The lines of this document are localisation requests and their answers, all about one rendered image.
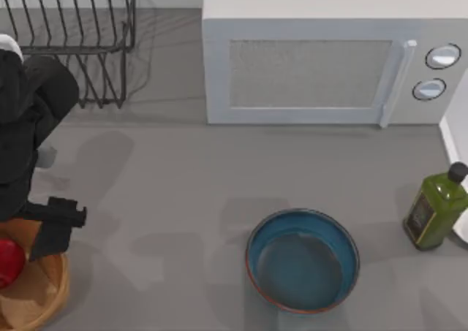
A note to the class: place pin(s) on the red apple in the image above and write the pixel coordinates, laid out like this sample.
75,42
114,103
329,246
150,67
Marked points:
10,263

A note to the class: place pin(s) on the microwave oven door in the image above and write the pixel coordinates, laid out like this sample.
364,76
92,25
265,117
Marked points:
307,73

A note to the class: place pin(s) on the green bottle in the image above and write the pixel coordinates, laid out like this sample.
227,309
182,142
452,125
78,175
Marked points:
433,214

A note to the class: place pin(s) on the wooden basket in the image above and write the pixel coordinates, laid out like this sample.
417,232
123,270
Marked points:
40,294

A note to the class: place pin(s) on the pale microwave oven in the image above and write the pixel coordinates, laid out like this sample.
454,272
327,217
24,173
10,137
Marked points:
321,2

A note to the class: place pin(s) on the blue bowl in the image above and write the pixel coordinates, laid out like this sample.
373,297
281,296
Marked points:
303,261

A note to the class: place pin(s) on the large microwave knob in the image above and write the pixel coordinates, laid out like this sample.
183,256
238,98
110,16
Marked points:
442,56

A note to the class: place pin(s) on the small microwave knob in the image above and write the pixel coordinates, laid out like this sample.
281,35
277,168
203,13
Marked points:
428,89

